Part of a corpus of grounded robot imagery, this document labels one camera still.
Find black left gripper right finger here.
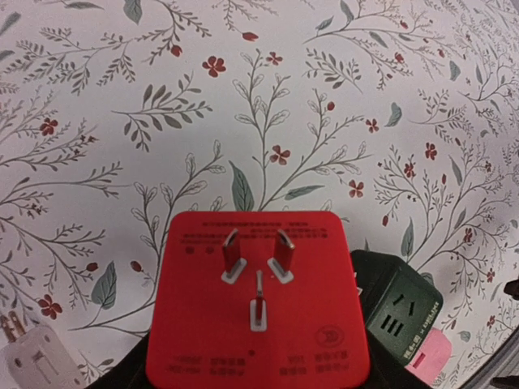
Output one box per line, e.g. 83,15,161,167
362,324,431,389

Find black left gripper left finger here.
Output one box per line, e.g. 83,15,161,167
86,333,154,389

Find pink plug adapter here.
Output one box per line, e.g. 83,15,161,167
405,328,453,386

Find dark green cube socket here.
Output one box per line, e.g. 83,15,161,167
350,250,444,366

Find white plug adapter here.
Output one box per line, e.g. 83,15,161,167
1,310,86,388

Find red cube socket adapter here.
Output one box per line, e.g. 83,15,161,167
145,211,371,388

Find floral table cloth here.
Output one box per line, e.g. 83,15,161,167
1,1,518,388

